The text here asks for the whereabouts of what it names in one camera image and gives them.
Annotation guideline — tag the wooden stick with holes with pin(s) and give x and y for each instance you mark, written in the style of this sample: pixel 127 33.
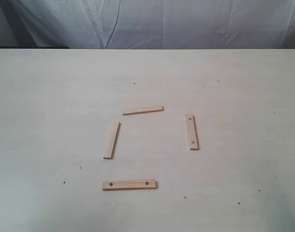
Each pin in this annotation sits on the wooden stick with holes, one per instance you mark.
pixel 129 185
pixel 192 132

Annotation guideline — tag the white backdrop cloth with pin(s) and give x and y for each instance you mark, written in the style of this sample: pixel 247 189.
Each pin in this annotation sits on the white backdrop cloth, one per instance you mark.
pixel 147 24

